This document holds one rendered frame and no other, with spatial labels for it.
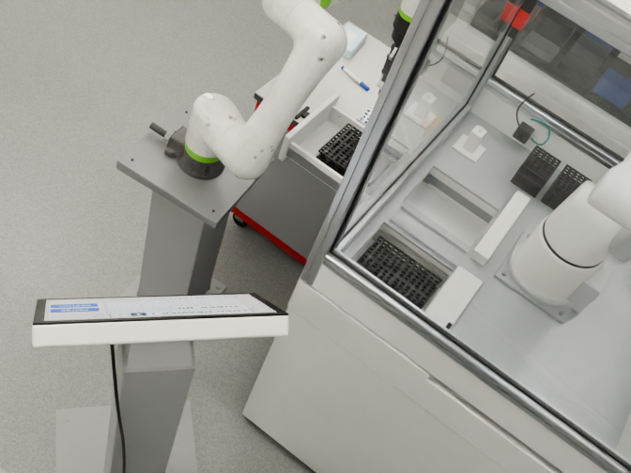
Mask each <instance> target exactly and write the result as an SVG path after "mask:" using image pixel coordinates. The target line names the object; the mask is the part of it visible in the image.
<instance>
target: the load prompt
mask: <svg viewBox="0 0 631 473"><path fill-rule="evenodd" d="M209 313H254V312H253V311H252V310H250V309H221V310H195V311H168V312H141V313H110V316H111V317H133V316H158V315H183V314H209Z"/></svg>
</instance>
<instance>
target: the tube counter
mask: <svg viewBox="0 0 631 473"><path fill-rule="evenodd" d="M172 310H196V309H195V308H194V307H193V306H183V307H155V308H127V309H108V311H109V313H118V312H145V311H172Z"/></svg>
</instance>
